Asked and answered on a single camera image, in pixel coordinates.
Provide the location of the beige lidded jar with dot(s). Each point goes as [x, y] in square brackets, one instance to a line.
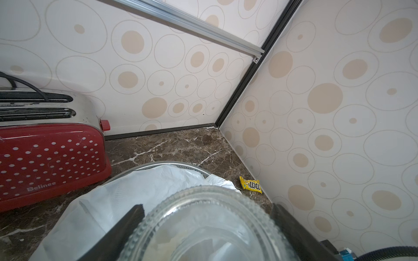
[207, 223]

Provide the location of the yellow candy packet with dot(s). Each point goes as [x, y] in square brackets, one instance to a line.
[251, 185]

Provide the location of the white plastic bin liner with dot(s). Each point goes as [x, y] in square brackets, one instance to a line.
[89, 217]

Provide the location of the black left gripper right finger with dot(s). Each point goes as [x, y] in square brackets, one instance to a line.
[306, 246]

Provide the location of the aluminium horizontal back rail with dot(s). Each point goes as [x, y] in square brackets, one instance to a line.
[194, 26]

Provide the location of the black vertical frame post right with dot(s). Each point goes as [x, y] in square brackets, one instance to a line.
[273, 36]

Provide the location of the red polka dot toaster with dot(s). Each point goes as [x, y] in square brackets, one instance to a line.
[51, 144]

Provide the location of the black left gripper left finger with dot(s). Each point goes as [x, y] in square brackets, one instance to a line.
[111, 245]

